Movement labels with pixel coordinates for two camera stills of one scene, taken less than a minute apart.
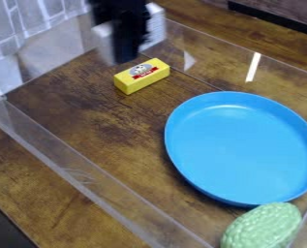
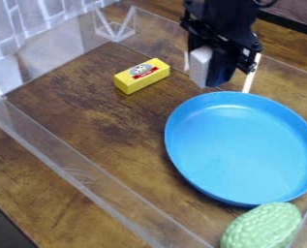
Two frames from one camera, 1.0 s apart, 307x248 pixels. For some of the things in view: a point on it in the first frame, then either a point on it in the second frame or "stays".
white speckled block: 155,33 → 198,57
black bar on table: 274,18 stays
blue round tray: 242,148 stays
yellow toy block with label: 140,76 stays
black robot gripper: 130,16 → 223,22
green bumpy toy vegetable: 267,226 stays
